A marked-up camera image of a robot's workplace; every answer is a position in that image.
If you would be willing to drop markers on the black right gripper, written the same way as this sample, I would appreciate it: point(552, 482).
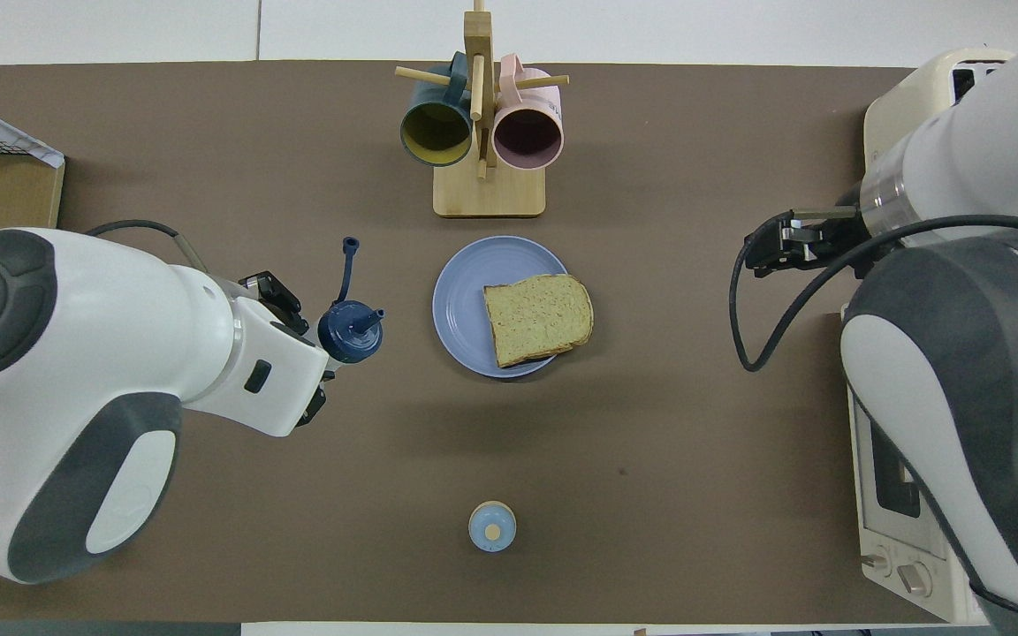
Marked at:
point(845, 234)

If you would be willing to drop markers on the slice of toast bread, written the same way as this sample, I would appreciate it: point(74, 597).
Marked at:
point(537, 318)

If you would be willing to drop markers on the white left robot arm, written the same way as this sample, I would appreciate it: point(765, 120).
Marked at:
point(76, 371)

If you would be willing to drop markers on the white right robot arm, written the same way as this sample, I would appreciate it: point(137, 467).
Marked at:
point(960, 353)

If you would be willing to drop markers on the periwinkle blue plate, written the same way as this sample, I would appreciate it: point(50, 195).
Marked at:
point(460, 300)

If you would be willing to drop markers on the cream two-slot toaster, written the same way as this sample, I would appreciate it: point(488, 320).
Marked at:
point(893, 124)

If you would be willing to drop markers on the brown table mat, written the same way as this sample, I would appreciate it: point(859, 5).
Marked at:
point(650, 397)

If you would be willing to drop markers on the dark teal mug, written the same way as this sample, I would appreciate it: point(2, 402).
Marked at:
point(436, 132)

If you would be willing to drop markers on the wooden mug tree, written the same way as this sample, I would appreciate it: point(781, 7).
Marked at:
point(489, 199)

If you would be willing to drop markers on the wooden shelf box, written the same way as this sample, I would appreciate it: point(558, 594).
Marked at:
point(14, 194)

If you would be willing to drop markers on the pink mug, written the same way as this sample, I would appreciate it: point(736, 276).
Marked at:
point(527, 137)

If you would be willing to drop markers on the white toaster oven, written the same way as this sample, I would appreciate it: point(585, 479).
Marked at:
point(893, 530)

